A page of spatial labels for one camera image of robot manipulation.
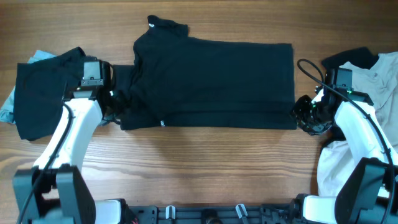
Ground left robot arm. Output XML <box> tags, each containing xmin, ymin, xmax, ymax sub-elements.
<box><xmin>12</xmin><ymin>59</ymin><xmax>138</xmax><ymax>223</ymax></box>

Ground black t-shirt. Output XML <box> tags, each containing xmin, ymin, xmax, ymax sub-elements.
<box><xmin>114</xmin><ymin>15</ymin><xmax>297</xmax><ymax>130</ymax></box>

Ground folded black garment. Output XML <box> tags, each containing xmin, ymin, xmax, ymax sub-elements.
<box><xmin>14</xmin><ymin>47</ymin><xmax>88</xmax><ymax>141</ymax></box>

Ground beige t-shirt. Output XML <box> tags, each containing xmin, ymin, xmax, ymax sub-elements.
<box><xmin>317</xmin><ymin>52</ymin><xmax>397</xmax><ymax>197</ymax></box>

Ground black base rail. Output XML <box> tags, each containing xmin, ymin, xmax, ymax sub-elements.
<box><xmin>130</xmin><ymin>204</ymin><xmax>309</xmax><ymax>224</ymax></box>

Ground black garment under pile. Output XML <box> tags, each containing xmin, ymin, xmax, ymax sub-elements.
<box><xmin>321</xmin><ymin>47</ymin><xmax>379</xmax><ymax>70</ymax></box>

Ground folded light blue garment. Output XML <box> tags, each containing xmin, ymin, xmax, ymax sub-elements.
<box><xmin>1</xmin><ymin>50</ymin><xmax>55</xmax><ymax>124</ymax></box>

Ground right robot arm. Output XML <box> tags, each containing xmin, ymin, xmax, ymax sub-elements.
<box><xmin>291</xmin><ymin>68</ymin><xmax>397</xmax><ymax>223</ymax></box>

